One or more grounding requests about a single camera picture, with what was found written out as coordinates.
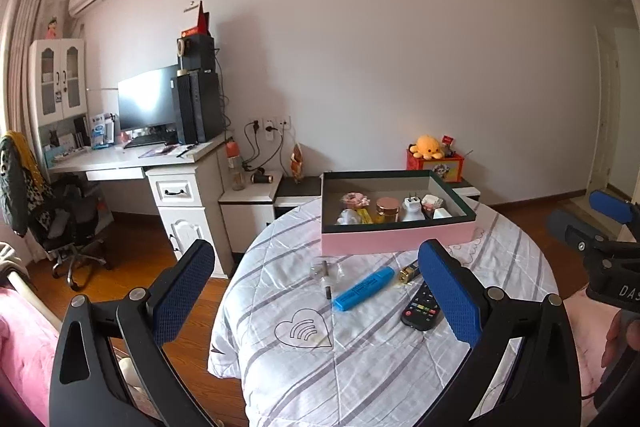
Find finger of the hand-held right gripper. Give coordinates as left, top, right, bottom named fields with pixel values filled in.
left=589, top=189, right=640, bottom=226
left=546, top=208, right=640, bottom=258

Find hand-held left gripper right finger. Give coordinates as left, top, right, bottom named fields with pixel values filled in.
left=417, top=238, right=583, bottom=427

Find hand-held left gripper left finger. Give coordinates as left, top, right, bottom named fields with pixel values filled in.
left=49, top=238, right=217, bottom=427

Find black remote control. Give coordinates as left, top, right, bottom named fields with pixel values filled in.
left=400, top=279, right=443, bottom=333

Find small gold black object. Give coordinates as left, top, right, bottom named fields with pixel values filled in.
left=397, top=260, right=422, bottom=284

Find pink storage box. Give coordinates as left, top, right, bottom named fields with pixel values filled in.
left=320, top=171, right=478, bottom=256

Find blue highlighter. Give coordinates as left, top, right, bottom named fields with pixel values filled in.
left=332, top=267, right=396, bottom=312

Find rose gold lid jar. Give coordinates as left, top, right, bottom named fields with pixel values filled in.
left=375, top=197, right=401, bottom=224

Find clear plastic metal tool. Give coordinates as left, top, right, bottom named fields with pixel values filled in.
left=310, top=259, right=347, bottom=302

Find person's right hand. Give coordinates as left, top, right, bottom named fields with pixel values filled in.
left=602, top=312, right=640, bottom=369

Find pink cloth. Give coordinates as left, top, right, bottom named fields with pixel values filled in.
left=562, top=292, right=609, bottom=408

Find white door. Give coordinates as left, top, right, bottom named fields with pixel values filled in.
left=586, top=24, right=640, bottom=208

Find white plug adapter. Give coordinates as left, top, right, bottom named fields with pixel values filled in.
left=402, top=192, right=427, bottom=222

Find white desk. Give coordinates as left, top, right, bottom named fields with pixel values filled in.
left=47, top=134, right=236, bottom=279

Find low white side cabinet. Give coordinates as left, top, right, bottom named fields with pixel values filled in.
left=218, top=172, right=286, bottom=278

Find red toy box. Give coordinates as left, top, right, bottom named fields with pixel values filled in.
left=406, top=152, right=466, bottom=183

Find clear bottle orange cap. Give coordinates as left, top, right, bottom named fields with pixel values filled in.
left=226, top=141, right=246, bottom=192

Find black office chair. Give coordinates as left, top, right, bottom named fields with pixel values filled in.
left=0, top=132, right=114, bottom=292

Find orange plush toy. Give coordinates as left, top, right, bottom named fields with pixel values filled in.
left=410, top=135, right=445, bottom=159

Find dark top nightstand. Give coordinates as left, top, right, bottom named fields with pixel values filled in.
left=274, top=176, right=324, bottom=208

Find pink blanket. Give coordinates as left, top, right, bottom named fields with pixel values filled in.
left=0, top=284, right=66, bottom=427

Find orange patterned bag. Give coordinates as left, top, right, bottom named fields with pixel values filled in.
left=290, top=143, right=306, bottom=182

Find blue white box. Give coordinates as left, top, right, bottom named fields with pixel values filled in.
left=87, top=112, right=121, bottom=150

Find black computer tower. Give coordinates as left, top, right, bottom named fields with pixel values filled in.
left=171, top=71, right=225, bottom=145

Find patterned jacket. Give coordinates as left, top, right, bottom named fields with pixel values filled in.
left=0, top=132, right=52, bottom=238

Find black computer monitor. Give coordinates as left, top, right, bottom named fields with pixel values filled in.
left=117, top=65, right=180, bottom=132

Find black speaker box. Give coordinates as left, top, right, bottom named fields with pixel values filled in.
left=176, top=33, right=216, bottom=72

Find white glass door cabinet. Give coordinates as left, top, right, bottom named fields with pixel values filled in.
left=27, top=38, right=89, bottom=128

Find red triangular object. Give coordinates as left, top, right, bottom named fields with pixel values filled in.
left=180, top=0, right=211, bottom=38

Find beige curtain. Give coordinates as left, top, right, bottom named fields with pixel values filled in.
left=0, top=0, right=72, bottom=142

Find black cable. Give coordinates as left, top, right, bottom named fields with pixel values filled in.
left=243, top=121, right=267, bottom=168

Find white wall sockets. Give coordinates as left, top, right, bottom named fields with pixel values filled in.
left=247, top=115, right=292, bottom=140

